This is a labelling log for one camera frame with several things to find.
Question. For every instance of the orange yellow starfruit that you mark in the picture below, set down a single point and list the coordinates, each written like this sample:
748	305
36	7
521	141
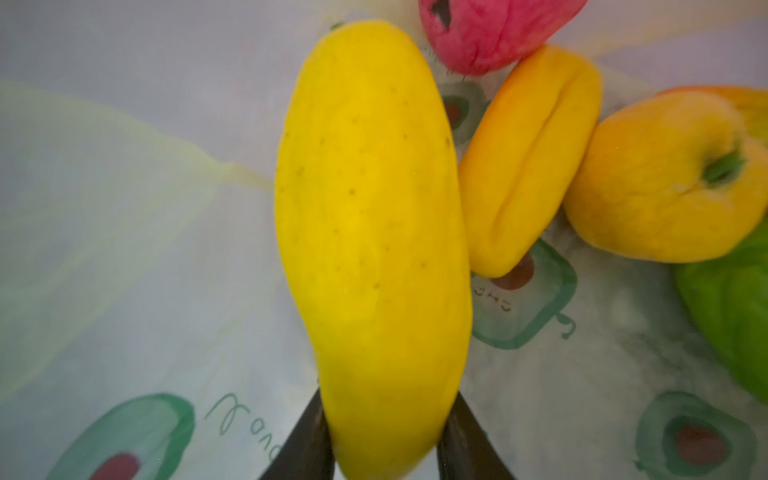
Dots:
524	155

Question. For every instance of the orange fruit in bag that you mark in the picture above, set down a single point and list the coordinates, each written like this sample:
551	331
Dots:
752	103

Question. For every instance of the red pink fruit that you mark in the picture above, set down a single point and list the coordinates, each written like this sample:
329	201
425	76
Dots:
474	37

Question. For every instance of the long yellow mango fruit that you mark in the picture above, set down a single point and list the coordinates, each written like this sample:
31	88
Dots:
371	236

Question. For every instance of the yellow-green plastic bag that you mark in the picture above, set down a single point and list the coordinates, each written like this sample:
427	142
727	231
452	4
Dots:
147	331

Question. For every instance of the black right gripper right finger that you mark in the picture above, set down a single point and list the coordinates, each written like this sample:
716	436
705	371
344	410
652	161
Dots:
464	452

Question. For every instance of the yellow apple green stem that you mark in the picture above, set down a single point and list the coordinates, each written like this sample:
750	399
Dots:
675	178

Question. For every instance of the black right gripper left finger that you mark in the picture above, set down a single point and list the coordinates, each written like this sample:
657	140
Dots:
307	453

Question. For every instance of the green fruit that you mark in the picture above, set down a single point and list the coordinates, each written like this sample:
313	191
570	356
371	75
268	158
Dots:
726	299

